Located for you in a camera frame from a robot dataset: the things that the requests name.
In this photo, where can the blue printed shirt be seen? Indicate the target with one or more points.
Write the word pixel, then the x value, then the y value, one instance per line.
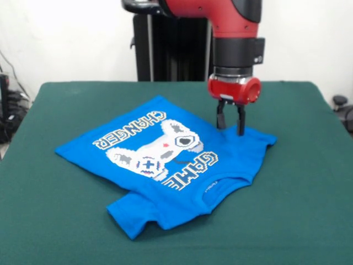
pixel 132 209

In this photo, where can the dark green table cloth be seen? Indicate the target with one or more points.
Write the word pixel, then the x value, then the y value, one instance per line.
pixel 303 179

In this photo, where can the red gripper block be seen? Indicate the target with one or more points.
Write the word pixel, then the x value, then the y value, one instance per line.
pixel 226 88

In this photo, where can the grey chair base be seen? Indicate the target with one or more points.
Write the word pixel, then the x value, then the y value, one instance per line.
pixel 339 100

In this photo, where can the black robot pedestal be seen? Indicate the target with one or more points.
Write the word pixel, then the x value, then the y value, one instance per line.
pixel 179 49

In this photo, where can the black upright stand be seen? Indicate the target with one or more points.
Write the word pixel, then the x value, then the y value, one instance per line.
pixel 4 94

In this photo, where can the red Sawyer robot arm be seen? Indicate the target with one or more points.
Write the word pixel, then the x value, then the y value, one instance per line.
pixel 234 52

